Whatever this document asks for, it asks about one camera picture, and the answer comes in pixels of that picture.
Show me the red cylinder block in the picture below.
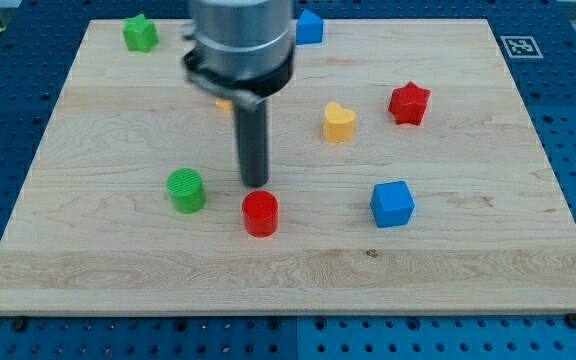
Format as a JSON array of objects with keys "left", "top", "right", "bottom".
[{"left": 242, "top": 190, "right": 279, "bottom": 237}]

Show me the yellow heart block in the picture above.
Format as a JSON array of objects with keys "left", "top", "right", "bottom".
[{"left": 322, "top": 102, "right": 356, "bottom": 143}]

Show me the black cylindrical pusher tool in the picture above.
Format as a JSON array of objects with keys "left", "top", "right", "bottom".
[{"left": 234, "top": 101, "right": 269, "bottom": 188}]

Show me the yellow block behind tool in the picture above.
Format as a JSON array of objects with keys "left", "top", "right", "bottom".
[{"left": 215, "top": 98, "right": 233, "bottom": 111}]

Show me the green cylinder block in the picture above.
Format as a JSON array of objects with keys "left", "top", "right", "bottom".
[{"left": 166, "top": 168, "right": 206, "bottom": 214}]

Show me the blue cube block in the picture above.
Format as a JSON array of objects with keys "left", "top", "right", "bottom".
[{"left": 370, "top": 181, "right": 415, "bottom": 228}]

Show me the wooden board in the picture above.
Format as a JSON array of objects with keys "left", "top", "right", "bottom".
[{"left": 0, "top": 19, "right": 576, "bottom": 317}]

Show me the red star block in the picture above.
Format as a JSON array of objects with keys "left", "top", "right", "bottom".
[{"left": 388, "top": 81, "right": 431, "bottom": 126}]

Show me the blue pentagon block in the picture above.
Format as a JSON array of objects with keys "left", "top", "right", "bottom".
[{"left": 296, "top": 9, "right": 324, "bottom": 45}]

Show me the green star block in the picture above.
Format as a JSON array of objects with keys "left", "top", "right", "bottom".
[{"left": 122, "top": 14, "right": 159, "bottom": 52}]

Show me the white fiducial marker tag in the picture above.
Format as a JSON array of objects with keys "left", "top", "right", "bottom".
[{"left": 501, "top": 35, "right": 543, "bottom": 59}]

